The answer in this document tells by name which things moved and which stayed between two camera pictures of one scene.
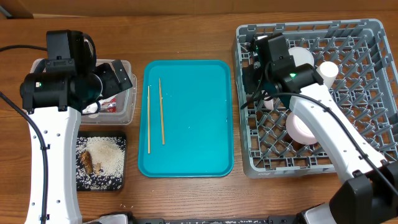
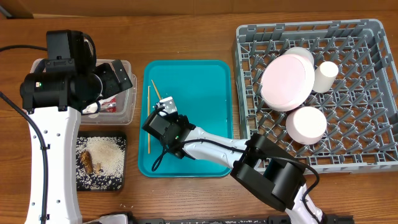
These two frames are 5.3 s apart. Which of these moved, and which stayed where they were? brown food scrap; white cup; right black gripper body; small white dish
Moved: right black gripper body
Stayed: white cup; small white dish; brown food scrap
